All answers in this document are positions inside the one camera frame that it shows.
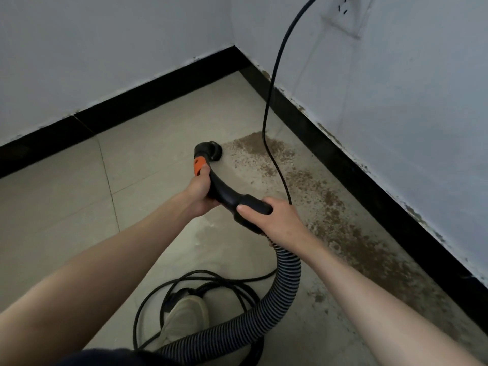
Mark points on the person's left hand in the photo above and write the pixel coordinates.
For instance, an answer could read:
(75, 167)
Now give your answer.
(198, 196)

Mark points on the person's black trousers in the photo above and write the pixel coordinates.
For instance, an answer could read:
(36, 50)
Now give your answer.
(107, 357)

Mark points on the grey shoe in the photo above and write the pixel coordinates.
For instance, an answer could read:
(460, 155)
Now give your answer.
(183, 316)

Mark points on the white wall socket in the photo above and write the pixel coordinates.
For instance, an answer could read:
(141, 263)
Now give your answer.
(349, 15)

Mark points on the brown sawdust dirt patch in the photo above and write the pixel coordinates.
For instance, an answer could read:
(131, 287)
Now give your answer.
(343, 217)

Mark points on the person's left forearm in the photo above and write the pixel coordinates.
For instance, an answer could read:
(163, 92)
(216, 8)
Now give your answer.
(91, 293)

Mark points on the person's right hand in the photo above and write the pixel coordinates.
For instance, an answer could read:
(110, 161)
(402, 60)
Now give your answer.
(278, 223)

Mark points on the person's right forearm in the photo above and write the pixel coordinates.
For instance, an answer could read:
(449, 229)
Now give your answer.
(389, 316)

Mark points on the tiled floor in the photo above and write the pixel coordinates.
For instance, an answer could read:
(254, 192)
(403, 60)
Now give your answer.
(76, 194)

